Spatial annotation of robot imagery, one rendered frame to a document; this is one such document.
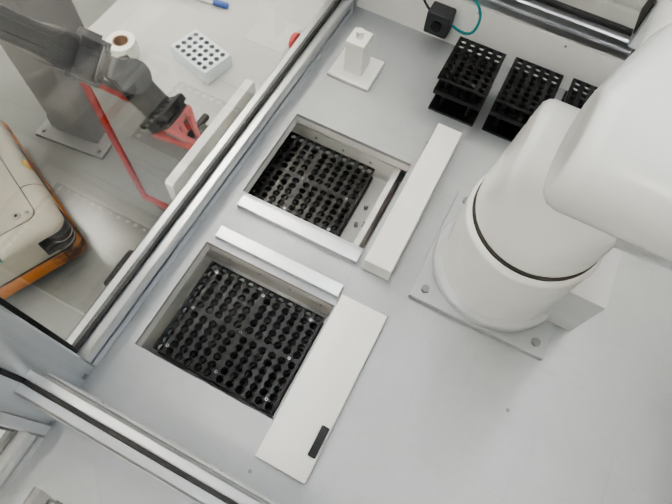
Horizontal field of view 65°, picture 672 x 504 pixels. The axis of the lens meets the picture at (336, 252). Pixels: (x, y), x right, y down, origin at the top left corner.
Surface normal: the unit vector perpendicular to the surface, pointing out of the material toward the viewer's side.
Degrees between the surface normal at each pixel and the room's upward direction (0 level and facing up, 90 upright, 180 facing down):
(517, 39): 90
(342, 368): 0
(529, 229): 73
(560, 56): 90
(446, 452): 0
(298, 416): 0
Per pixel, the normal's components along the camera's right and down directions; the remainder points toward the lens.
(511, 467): 0.05, -0.43
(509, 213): -0.67, 0.58
